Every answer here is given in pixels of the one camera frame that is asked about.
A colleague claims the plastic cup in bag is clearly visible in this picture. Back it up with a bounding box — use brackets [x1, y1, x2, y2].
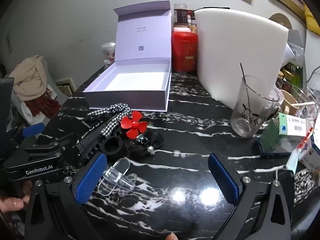
[101, 42, 117, 64]

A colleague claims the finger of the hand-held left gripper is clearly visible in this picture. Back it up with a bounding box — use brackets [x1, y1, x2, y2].
[10, 122, 46, 147]
[17, 132, 78, 155]

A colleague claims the black ring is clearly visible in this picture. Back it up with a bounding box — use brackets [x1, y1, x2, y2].
[101, 135, 124, 155]

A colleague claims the red-capped bottle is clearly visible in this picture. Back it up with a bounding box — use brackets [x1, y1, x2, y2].
[187, 10, 198, 33]

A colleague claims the white and blue box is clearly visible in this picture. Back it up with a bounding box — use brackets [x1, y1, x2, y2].
[299, 140, 320, 170]

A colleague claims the black bow hair clip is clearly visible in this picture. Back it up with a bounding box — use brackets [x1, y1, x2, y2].
[125, 131, 165, 159]

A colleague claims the person's left hand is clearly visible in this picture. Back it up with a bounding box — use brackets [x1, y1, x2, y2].
[0, 180, 33, 215]

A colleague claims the green and white carton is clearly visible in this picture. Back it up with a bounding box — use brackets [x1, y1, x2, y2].
[260, 112, 313, 154]

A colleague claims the clear wrapped blue packet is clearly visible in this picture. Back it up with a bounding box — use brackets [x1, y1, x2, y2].
[285, 140, 308, 171]

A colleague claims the red scarf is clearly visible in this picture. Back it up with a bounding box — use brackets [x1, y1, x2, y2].
[24, 90, 62, 120]

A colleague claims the white cloth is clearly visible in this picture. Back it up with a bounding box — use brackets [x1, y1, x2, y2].
[21, 101, 38, 125]

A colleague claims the yellow cushion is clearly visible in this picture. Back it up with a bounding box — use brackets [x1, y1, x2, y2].
[304, 4, 320, 35]

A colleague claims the white foam board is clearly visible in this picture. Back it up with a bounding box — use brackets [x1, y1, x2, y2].
[194, 9, 290, 109]

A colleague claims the red canister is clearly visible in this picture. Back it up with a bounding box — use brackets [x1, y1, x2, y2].
[171, 31, 199, 73]

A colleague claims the round woven mat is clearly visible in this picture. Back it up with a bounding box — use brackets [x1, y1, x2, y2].
[268, 12, 293, 30]

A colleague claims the beige cloth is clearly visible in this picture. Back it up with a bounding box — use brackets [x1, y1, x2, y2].
[9, 55, 48, 102]

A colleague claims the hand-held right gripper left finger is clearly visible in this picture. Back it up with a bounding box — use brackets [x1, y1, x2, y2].
[24, 152, 110, 240]

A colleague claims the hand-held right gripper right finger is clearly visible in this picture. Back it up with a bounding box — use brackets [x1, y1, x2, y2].
[208, 152, 297, 240]

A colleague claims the beige cup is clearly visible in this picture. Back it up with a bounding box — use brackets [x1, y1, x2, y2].
[279, 89, 300, 117]

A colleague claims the gingham scrunchie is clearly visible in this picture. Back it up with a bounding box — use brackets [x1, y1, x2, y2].
[87, 102, 132, 144]

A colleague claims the red propeller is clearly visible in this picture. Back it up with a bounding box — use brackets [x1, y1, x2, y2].
[120, 111, 148, 138]

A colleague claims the dark brown jar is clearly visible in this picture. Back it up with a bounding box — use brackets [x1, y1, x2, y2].
[173, 3, 189, 32]

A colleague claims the pale lilac gift box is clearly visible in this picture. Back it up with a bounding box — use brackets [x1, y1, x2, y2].
[82, 1, 173, 112]

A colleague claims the clear glass bowl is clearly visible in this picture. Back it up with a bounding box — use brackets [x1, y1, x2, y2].
[291, 85, 320, 120]

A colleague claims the wooden spoon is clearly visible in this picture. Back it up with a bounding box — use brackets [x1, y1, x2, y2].
[291, 101, 315, 108]

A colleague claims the cartoon print glass cup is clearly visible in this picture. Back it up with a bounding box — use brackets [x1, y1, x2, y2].
[230, 75, 282, 138]

